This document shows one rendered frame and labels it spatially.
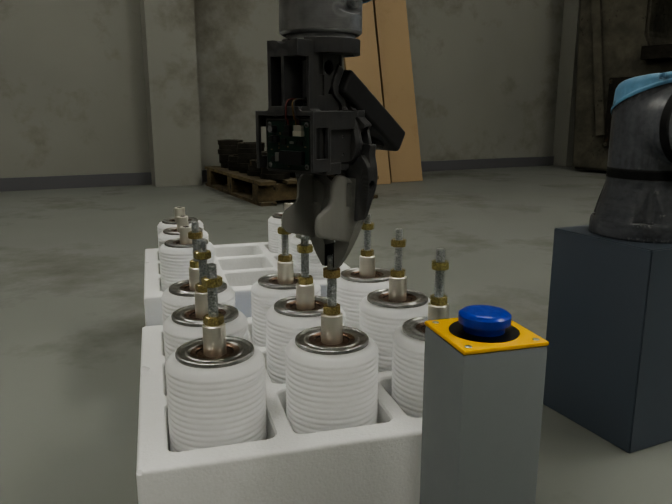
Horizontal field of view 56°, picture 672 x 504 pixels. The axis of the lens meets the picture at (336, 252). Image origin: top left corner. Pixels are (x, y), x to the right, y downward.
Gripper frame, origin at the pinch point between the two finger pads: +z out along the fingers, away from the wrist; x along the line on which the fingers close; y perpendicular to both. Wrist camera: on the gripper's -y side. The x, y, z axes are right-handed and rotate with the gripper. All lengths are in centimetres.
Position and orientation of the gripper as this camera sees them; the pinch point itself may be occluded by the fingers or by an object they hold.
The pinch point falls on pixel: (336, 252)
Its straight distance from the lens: 63.1
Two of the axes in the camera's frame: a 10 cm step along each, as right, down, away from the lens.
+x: 7.7, 1.4, -6.3
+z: 0.0, 9.8, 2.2
